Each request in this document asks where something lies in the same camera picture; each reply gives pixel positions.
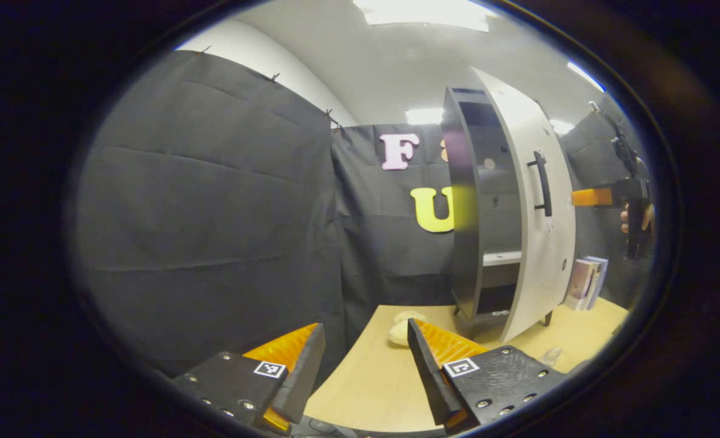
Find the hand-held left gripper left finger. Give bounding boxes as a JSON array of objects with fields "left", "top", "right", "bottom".
[{"left": 168, "top": 322, "right": 327, "bottom": 436}]

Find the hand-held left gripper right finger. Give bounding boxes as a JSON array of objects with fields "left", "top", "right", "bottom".
[{"left": 406, "top": 318, "right": 570, "bottom": 436}]

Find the black cabinet door handle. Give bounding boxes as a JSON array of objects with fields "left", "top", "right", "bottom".
[{"left": 527, "top": 150, "right": 553, "bottom": 218}]

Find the light grey cabinet door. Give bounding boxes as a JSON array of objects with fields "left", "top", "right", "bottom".
[{"left": 471, "top": 67, "right": 578, "bottom": 343}]

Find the dark grey cabinet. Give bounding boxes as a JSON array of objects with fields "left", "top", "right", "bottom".
[{"left": 440, "top": 87, "right": 555, "bottom": 326}]

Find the cream plush toy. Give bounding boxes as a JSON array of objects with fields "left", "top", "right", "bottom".
[{"left": 388, "top": 310, "right": 431, "bottom": 347}]

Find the grey blue book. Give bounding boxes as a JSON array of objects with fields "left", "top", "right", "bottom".
[{"left": 585, "top": 255, "right": 610, "bottom": 308}]

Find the white spine book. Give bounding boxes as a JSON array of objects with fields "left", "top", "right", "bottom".
[{"left": 582, "top": 259, "right": 604, "bottom": 310}]

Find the black backdrop cloth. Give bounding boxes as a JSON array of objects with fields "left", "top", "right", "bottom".
[{"left": 68, "top": 50, "right": 659, "bottom": 378}]

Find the large ceiling light panel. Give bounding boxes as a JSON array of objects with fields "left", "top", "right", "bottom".
[{"left": 353, "top": 0, "right": 498, "bottom": 32}]

